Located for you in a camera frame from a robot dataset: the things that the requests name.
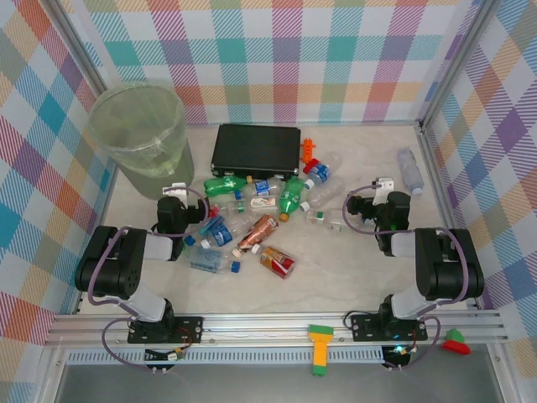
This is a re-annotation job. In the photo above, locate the teal tinted plastic bottle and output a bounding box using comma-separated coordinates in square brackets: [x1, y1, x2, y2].
[197, 204, 226, 249]

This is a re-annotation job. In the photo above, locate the crushed green plastic bottle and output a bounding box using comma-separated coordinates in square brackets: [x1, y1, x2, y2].
[203, 175, 253, 197]

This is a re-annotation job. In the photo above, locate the clear bottle with white cap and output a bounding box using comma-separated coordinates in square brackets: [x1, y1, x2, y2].
[298, 175, 347, 212]

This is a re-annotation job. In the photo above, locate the clear bottle green label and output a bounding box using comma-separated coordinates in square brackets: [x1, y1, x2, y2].
[305, 208, 357, 234]

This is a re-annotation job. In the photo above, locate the clear crushed plastic bottle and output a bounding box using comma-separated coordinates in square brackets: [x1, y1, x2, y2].
[224, 212, 255, 236]

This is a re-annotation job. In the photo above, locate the clear bottle pale blue label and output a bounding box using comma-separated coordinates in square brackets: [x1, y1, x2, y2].
[186, 245, 243, 275]

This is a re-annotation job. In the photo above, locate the clear ribbed plastic bottle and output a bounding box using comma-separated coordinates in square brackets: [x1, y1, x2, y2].
[396, 146, 425, 197]

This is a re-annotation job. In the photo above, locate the blue label white cap bottle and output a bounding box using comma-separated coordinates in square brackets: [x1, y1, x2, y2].
[304, 161, 332, 190]

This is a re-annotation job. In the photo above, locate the clear bottle white label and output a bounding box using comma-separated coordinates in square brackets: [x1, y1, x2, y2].
[226, 196, 280, 217]

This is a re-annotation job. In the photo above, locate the copper brown plastic bottle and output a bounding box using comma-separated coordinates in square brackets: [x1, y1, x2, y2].
[232, 213, 280, 258]

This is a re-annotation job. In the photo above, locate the clear bottle small blue label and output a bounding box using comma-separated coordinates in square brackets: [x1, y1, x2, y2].
[233, 178, 290, 202]

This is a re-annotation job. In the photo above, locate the green bottle with orange cap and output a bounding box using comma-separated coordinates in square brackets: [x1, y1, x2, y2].
[278, 175, 307, 222]

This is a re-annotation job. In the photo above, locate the red and yellow label bottle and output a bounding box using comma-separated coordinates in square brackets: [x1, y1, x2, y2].
[251, 245, 296, 280]

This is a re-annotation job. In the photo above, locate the translucent green waste bin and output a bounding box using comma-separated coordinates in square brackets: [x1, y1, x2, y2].
[86, 83, 196, 201]

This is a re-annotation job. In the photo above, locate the orange toy brick piece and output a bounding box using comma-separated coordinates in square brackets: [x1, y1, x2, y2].
[300, 138, 318, 163]

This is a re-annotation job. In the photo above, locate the black hard case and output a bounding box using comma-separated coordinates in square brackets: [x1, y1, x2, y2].
[211, 123, 303, 181]

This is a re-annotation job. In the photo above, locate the yellow and green brick block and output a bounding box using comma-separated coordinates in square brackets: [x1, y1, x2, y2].
[308, 323, 335, 379]

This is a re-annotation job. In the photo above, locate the red and green toy brick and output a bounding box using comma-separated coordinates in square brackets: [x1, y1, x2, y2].
[440, 328, 472, 356]

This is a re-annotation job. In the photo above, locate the grey metal panel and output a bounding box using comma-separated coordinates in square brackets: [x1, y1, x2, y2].
[54, 363, 504, 403]

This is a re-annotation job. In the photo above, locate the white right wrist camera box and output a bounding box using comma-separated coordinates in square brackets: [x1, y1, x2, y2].
[373, 175, 396, 198]

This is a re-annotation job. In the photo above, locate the aluminium side rail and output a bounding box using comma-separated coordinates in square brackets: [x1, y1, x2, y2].
[414, 121, 482, 311]

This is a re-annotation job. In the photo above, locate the aluminium back rail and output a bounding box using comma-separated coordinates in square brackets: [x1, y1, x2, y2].
[186, 120, 423, 128]

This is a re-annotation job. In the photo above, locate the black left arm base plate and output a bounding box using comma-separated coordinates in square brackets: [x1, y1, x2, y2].
[127, 315, 206, 346]

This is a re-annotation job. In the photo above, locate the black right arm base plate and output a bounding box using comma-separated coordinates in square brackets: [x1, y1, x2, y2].
[350, 313, 430, 343]

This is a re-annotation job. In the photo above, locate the aluminium frame rail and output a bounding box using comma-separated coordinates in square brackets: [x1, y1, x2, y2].
[44, 310, 511, 348]

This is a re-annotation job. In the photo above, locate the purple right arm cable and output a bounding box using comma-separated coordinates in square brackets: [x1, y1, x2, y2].
[342, 184, 469, 373]

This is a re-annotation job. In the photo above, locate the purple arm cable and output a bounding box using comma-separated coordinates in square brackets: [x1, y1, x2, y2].
[342, 184, 469, 373]
[86, 186, 211, 373]

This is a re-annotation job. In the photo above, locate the grey slotted cable duct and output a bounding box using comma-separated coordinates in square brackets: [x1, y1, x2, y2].
[66, 350, 387, 365]

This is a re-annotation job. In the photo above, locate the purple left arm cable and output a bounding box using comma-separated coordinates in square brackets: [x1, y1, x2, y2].
[86, 186, 211, 373]

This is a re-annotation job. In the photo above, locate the aluminium frame post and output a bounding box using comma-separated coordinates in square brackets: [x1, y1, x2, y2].
[419, 0, 503, 127]
[52, 0, 111, 97]

